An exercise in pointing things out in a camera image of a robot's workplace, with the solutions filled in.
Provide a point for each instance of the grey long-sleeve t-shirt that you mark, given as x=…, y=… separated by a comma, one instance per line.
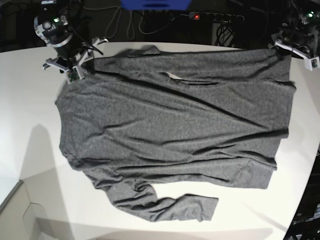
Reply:
x=149, y=117

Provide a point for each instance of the grey side table panel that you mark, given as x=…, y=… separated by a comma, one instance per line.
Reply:
x=17, y=219

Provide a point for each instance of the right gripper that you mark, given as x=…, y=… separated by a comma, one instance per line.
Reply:
x=71, y=64

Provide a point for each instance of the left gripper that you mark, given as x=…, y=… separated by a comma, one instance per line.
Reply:
x=307, y=49

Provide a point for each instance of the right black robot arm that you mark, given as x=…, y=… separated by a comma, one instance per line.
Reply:
x=56, y=25

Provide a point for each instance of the blue plastic box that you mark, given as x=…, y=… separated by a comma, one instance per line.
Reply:
x=179, y=5

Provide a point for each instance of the black power strip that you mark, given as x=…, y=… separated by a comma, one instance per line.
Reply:
x=215, y=17

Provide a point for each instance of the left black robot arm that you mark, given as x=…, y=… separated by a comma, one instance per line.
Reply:
x=299, y=33

